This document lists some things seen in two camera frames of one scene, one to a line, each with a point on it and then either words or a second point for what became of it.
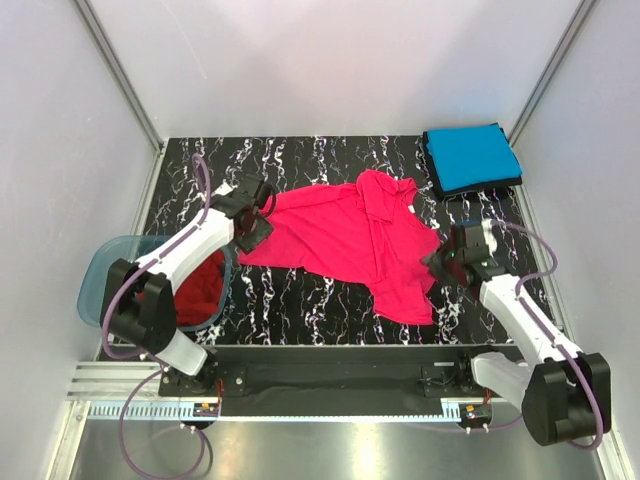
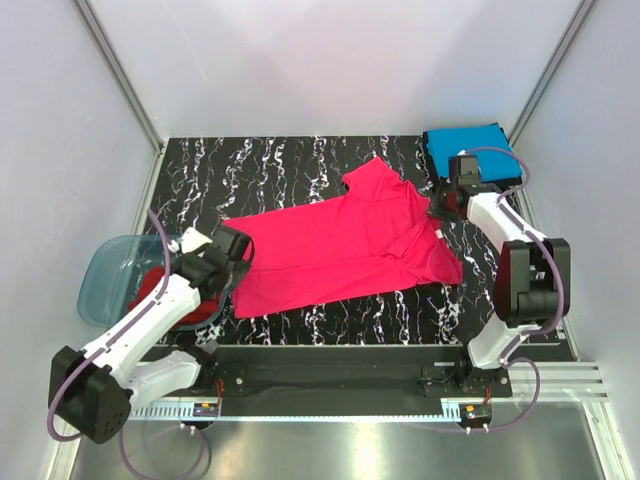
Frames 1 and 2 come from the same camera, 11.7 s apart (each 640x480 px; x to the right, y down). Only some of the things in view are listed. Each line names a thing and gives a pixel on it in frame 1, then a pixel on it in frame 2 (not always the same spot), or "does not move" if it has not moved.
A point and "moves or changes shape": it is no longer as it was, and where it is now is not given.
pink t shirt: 371,232 moves or changes shape
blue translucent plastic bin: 103,252 does not move
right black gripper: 438,267 → 434,202
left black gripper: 264,230 → 240,270
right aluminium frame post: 568,37 does not move
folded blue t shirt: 470,156 does not move
